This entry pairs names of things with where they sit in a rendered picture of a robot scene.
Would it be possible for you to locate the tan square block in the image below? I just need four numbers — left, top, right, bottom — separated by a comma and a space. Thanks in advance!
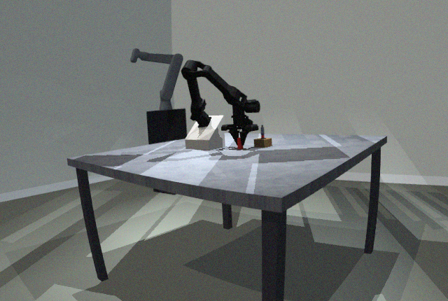
254, 138, 272, 148

